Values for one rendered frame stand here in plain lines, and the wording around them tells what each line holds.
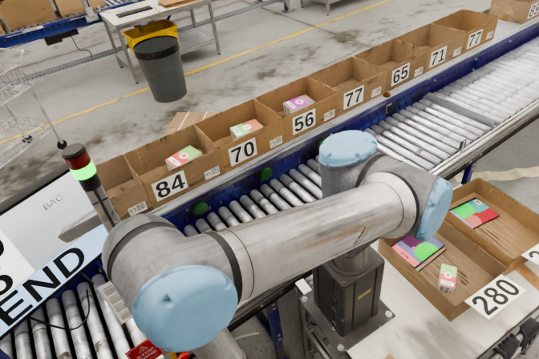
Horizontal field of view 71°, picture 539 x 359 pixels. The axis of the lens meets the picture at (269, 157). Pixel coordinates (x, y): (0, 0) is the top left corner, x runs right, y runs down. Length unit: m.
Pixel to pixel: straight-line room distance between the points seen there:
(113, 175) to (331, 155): 1.36
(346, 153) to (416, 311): 0.84
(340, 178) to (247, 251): 0.48
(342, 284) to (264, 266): 0.71
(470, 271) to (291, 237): 1.24
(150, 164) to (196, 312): 1.64
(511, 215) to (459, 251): 0.34
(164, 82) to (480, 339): 3.84
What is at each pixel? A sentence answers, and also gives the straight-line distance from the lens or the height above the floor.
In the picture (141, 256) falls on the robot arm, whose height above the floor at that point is 1.74.
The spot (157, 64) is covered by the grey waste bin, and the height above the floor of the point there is 0.50.
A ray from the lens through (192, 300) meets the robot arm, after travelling 0.49.
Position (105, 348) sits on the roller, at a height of 0.75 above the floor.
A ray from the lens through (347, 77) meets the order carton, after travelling 2.67.
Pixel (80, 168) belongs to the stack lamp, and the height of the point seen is 1.62.
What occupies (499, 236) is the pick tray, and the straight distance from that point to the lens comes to 1.92.
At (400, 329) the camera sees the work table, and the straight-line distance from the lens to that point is 1.57.
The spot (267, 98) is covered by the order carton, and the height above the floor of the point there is 1.01.
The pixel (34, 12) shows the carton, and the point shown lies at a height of 0.94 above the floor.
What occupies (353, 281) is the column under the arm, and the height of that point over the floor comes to 1.08.
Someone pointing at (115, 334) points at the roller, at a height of 0.75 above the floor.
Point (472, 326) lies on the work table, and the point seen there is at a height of 0.75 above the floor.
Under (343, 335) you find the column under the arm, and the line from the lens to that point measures 1.51.
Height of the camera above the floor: 2.12
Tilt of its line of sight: 38 degrees down
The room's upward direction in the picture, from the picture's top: 8 degrees counter-clockwise
